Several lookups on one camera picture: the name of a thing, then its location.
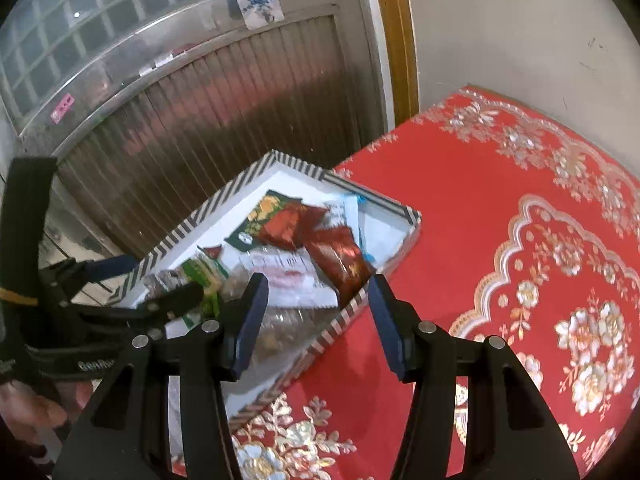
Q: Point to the clear-wrapped dates packet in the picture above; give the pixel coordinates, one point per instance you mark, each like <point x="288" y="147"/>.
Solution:
<point x="162" y="282"/>

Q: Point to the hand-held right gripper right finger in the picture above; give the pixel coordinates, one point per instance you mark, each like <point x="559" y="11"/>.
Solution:
<point x="390" y="330"/>

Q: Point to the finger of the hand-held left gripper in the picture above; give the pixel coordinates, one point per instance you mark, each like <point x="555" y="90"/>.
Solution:
<point x="175" y="300"/>
<point x="110" y="266"/>

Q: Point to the white blue-edged snack packet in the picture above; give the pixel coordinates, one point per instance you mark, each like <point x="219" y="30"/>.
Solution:
<point x="352" y="212"/>

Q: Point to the glass block window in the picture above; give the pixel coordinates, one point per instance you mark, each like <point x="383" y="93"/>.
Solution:
<point x="75" y="25"/>

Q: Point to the blue white flower sticker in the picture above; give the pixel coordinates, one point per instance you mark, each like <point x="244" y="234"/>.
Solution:
<point x="259" y="6"/>

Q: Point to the person's left hand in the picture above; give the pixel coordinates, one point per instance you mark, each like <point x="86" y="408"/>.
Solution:
<point x="30" y="410"/>

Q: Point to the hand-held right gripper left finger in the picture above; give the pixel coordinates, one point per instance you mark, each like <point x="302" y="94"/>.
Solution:
<point x="247" y="330"/>

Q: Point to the dark red brown packet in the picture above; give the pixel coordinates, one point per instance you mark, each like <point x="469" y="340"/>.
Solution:
<point x="342" y="260"/>

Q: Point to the dark green cracker packet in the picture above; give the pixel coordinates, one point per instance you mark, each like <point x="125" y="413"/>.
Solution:
<point x="247" y="222"/>

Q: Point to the orange red packet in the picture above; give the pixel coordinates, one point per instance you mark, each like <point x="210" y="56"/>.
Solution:
<point x="287" y="225"/>

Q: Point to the wooden door frame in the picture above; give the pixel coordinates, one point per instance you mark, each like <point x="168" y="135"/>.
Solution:
<point x="395" y="35"/>

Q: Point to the red floral tablecloth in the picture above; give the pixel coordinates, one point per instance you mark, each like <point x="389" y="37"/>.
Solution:
<point x="450" y="200"/>

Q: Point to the clear bag of brown snack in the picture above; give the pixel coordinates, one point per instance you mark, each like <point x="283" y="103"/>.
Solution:
<point x="282" y="325"/>

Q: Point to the metal door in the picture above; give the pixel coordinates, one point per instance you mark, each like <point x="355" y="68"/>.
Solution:
<point x="200" y="110"/>

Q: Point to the striped cardboard box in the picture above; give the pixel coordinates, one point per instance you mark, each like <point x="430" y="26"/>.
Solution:
<point x="387" y="240"/>

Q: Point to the pink sticker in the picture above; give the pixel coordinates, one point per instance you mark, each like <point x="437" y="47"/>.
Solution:
<point x="62" y="107"/>

